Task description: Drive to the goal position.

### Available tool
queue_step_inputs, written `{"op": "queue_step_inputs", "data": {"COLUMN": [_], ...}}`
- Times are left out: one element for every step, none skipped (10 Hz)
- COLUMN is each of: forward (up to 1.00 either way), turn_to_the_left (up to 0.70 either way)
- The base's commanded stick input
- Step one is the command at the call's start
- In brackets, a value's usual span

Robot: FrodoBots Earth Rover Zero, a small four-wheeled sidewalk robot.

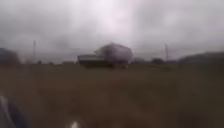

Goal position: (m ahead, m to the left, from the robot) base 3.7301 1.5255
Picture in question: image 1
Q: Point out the grey building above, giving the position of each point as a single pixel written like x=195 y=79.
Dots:
x=111 y=55

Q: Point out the brownish grass field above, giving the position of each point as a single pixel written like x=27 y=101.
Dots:
x=120 y=96

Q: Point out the robot's own part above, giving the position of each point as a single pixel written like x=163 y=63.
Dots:
x=74 y=125

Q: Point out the dark wooded hillside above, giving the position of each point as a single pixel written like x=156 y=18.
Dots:
x=203 y=58

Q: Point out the dark trees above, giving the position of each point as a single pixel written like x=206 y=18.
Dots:
x=8 y=56

